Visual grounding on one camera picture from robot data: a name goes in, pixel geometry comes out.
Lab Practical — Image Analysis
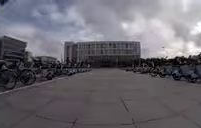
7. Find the large grey glass-fronted building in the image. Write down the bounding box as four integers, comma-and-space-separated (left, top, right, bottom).
63, 40, 142, 69

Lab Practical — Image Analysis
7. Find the grey paved plaza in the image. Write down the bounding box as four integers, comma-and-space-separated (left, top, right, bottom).
0, 67, 201, 128

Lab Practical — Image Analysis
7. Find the low distant building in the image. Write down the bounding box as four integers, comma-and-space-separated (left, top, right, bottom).
34, 55, 58, 65

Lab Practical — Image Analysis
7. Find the row of dark trees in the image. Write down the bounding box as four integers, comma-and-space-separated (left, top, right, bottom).
140, 52, 201, 68

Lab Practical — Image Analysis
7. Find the row of parked bicycles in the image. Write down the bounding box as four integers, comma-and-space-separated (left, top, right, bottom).
125, 61, 201, 84
0, 58, 93, 90

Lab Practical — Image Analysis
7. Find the dark layered building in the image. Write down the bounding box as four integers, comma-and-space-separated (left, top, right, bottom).
0, 34, 29, 62

